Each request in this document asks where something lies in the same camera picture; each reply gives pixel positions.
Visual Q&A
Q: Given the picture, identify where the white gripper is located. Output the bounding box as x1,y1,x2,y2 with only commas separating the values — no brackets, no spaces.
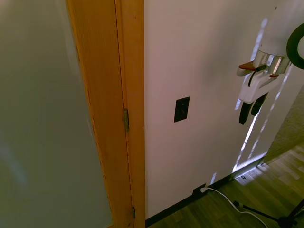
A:
238,72,279,125

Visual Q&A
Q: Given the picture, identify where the black baseboard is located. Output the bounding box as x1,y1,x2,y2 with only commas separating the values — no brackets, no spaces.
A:
144,157,268,228

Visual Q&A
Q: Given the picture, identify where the black tripod leg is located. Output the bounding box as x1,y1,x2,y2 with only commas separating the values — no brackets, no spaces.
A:
233,198,304,228

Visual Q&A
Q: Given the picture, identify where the white door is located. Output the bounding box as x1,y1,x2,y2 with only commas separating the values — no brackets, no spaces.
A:
0,0,114,228

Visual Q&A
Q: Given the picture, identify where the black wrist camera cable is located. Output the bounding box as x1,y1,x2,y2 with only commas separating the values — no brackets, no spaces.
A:
248,64,266,87

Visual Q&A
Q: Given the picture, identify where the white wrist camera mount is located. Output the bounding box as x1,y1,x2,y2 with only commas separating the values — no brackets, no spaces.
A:
236,61,257,77

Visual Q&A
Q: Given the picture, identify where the black wall light switch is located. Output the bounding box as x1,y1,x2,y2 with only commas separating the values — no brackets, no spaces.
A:
173,96,190,124

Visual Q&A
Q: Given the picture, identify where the black looped cable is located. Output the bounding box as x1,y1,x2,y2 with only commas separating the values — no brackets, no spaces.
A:
286,23,304,71

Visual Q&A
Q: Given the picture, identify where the black wall outlet plate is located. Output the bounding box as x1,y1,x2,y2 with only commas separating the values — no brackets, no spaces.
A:
192,183,207,196

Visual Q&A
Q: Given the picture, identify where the white power cable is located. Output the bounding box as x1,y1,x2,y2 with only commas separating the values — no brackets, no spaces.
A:
199,187,268,228

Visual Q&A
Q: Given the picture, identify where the wooden door frame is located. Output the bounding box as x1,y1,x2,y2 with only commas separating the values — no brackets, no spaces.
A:
65,0,146,228

